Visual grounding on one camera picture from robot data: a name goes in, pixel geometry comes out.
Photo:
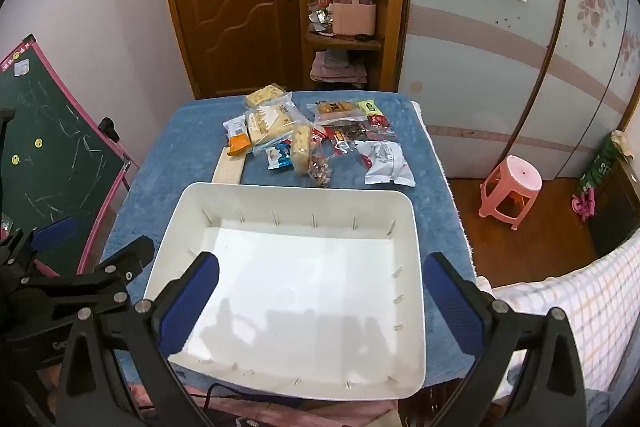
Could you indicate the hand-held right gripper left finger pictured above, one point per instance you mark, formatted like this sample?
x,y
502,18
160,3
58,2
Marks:
x,y
192,302

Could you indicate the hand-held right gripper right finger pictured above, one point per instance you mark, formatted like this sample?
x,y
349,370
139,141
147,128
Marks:
x,y
452,307

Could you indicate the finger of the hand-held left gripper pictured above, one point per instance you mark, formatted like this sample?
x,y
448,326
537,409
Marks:
x,y
55,231
125,257

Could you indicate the white plastic bin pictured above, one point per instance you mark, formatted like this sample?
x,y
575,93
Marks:
x,y
300,287

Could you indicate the large white snack packet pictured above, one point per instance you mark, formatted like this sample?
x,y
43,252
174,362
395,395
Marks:
x,y
387,162

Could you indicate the orange and white snack packet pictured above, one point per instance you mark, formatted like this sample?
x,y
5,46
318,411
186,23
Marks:
x,y
236,138

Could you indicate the blue and white snack packet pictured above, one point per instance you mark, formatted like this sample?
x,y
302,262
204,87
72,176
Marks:
x,y
279,156

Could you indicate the clear packet of mixed nuts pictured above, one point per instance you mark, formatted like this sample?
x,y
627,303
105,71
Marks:
x,y
320,169

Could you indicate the clear packet of long bread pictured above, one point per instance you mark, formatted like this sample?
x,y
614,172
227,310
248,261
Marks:
x,y
301,149

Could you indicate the clear packet of round cookies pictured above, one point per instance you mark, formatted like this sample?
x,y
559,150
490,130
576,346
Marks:
x,y
335,109

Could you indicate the pink plastic stool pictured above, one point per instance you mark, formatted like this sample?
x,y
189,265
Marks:
x,y
510,189

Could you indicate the checkered blanket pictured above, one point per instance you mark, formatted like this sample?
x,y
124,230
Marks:
x,y
590,307

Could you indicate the pale wooden board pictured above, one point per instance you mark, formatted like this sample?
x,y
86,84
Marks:
x,y
229,167

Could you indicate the pink toy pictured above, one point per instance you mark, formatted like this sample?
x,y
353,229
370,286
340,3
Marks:
x,y
582,206

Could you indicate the dark wooden cabinet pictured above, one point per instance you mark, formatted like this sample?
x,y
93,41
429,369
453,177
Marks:
x,y
617,217

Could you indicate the clear packet of pale pastries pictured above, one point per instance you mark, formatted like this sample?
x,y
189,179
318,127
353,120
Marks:
x,y
270,123

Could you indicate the dark red snack packet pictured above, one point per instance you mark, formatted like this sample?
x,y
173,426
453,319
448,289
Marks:
x,y
377,123

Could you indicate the small red snack packet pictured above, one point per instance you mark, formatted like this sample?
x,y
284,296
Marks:
x,y
340,137

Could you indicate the green bag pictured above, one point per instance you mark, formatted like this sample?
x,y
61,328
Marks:
x,y
600,164

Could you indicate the red and white snack packet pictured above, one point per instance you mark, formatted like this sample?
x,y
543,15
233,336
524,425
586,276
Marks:
x,y
319,134

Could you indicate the clear packet of yellow crackers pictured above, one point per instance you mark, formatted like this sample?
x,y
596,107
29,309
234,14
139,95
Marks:
x,y
262,94

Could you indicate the green snack packet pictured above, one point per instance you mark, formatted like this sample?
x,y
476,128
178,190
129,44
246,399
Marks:
x,y
370,108

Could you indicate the pale blue sliding wardrobe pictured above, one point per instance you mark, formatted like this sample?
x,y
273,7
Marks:
x,y
500,57

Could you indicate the folded pink cloths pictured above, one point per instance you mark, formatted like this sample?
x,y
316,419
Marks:
x,y
337,69

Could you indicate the brown wooden door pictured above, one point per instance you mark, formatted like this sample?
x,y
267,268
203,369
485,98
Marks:
x,y
230,2

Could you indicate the foil wrapped sweets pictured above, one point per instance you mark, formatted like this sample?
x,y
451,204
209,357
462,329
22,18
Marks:
x,y
320,13

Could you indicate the green chalkboard with pink frame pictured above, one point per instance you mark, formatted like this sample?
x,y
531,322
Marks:
x,y
50,147

